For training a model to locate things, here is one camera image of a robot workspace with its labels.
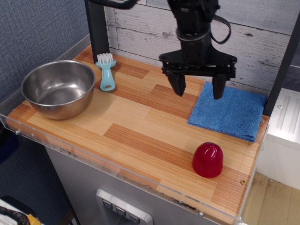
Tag white ribbed box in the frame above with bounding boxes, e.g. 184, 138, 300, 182
256, 88, 300, 189

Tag clear acrylic counter guard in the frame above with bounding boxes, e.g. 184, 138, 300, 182
0, 91, 270, 225

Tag grey cabinet with dispenser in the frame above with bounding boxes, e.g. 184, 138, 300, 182
44, 146, 225, 225

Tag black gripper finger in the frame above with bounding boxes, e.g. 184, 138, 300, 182
212, 75, 226, 99
166, 71, 186, 97

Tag red upturned plastic cup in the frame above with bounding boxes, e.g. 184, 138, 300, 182
192, 142, 224, 178

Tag dark vertical post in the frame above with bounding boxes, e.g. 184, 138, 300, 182
84, 0, 110, 63
263, 15, 300, 117

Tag light blue scrub brush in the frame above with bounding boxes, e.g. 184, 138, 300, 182
96, 53, 117, 91

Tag yellow object at corner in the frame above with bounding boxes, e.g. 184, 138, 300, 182
26, 214, 42, 225

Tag stainless steel bowl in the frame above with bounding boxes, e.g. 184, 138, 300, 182
21, 60, 96, 120

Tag blue towel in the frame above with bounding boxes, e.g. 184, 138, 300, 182
188, 82, 267, 142

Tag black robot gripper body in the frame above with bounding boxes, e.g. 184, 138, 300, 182
159, 38, 237, 80

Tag dark left vertical post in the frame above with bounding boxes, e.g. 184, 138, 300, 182
84, 0, 110, 63

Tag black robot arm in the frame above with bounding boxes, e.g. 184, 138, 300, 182
159, 0, 237, 99

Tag dark right vertical post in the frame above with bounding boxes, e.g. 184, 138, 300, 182
263, 15, 300, 117

